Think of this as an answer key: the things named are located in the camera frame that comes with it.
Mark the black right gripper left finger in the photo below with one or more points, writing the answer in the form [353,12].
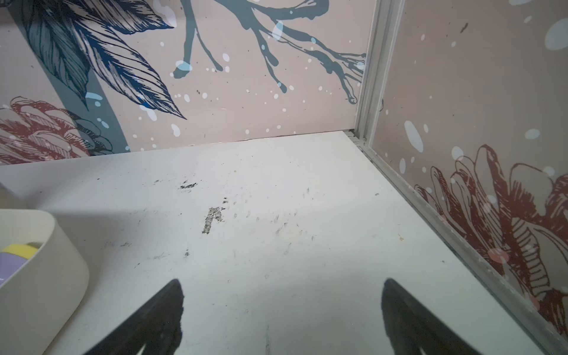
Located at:
[155,328]

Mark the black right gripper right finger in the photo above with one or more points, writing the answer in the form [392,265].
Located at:
[413,329]

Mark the cream plastic storage tray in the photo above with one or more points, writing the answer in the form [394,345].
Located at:
[40,296]

